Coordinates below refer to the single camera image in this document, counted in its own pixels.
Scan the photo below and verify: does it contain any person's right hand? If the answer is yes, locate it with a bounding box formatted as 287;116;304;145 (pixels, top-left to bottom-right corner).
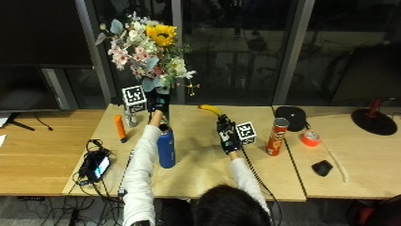
216;114;243;155

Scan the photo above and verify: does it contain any person's left hand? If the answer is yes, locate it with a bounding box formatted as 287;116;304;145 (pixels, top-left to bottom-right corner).
146;89;172;116

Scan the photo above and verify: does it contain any yellow banana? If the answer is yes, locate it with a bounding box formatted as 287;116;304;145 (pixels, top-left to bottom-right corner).
198;104;223;118

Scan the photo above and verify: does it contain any mixed flower bouquet with sunflower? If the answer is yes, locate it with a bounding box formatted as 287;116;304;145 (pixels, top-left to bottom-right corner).
95;11;202;98

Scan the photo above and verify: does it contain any white left marker cube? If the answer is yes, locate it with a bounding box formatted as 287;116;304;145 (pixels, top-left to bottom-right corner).
122;85;150;114

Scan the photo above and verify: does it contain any white marker cube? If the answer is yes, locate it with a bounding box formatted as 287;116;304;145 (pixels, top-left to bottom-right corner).
235;121;259;146
122;85;150;114

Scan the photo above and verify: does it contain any white right marker cube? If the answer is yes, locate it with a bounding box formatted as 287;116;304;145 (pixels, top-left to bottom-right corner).
235;121;259;146

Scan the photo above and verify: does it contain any clear drinking glass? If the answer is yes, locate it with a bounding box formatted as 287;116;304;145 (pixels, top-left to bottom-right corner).
125;109;139;128

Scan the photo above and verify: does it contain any orange marker pen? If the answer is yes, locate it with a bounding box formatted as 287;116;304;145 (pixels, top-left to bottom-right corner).
115;114;129;144

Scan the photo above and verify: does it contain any red chips can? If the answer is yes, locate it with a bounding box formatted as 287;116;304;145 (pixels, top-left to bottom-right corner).
264;117;291;157

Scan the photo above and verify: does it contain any blue water bottle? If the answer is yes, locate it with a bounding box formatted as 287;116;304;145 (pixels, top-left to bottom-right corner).
158;123;179;170

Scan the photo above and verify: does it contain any orange tape roll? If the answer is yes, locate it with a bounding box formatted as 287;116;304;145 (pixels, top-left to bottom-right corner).
300;130;323;148

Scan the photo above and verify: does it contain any black device with lit screen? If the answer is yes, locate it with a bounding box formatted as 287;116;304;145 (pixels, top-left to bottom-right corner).
78;148;115;184

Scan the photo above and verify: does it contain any black computer mouse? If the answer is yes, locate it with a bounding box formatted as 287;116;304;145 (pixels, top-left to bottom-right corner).
311;159;335;178

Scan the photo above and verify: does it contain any white thin strip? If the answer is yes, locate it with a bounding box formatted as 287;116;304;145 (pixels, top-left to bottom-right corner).
320;141;350;184

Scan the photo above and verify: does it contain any black monitor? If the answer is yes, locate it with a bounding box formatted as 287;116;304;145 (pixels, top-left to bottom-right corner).
0;63;63;132

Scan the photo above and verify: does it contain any black round stand, red pole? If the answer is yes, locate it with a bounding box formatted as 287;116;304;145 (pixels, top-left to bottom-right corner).
350;98;400;137

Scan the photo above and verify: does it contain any white paper sheet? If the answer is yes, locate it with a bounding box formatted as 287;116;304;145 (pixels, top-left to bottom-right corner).
0;112;13;129

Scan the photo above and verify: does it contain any black power strip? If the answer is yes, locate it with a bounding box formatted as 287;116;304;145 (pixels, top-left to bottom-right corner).
17;196;47;202

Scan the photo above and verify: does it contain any red and black bag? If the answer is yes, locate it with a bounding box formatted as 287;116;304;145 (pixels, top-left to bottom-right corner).
346;193;401;226

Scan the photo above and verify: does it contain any black glove cable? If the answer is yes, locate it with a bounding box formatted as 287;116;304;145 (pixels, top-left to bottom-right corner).
240;146;286;226

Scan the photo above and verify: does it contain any bundle of black cables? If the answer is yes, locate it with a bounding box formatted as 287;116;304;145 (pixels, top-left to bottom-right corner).
25;138;127;226

